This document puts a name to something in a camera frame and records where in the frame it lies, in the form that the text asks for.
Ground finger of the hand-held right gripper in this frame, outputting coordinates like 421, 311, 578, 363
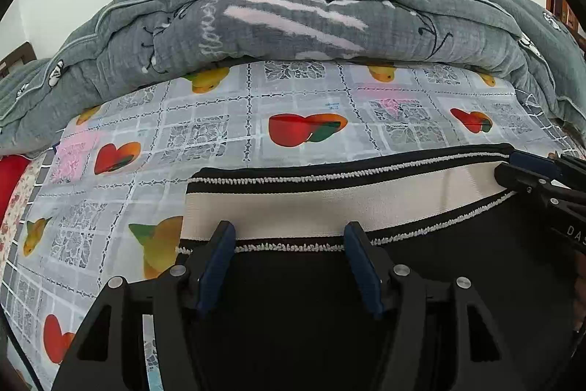
494, 162, 586, 218
509, 150, 586, 190

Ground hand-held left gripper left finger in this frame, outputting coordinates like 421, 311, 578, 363
51, 221, 237, 391

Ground red pillow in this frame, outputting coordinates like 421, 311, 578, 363
0, 155, 30, 227

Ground floral bed sheet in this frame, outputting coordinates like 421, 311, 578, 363
0, 157, 51, 246

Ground dark wooden slatted headboard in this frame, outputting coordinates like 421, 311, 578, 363
0, 43, 36, 75

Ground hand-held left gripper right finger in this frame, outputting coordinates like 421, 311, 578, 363
343, 221, 523, 391

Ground fruit-printed plastic table cover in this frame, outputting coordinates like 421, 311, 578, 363
0, 60, 573, 391

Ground brown wooden door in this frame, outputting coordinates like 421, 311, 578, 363
546, 0, 578, 32

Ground black pants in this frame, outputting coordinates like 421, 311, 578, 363
176, 143, 582, 391

